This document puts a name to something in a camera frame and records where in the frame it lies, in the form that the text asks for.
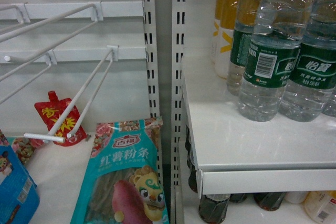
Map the yellow drink white label bottle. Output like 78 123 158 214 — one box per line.
212 0 239 78

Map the white slotted upright post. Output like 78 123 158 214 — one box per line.
143 0 186 223

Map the right water bottle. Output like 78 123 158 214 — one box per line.
226 0 261 96

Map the dark sauce bottle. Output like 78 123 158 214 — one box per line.
198 194 230 223

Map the white shelf with juices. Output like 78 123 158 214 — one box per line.
182 48 335 195

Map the teal sweet potato noodle bag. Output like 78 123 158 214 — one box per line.
70 117 169 223

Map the white wire display hook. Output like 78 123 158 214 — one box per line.
24 45 120 142

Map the blue snack bag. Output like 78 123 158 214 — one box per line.
1 146 40 223

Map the front clear water bottle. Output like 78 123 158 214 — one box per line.
238 0 313 122

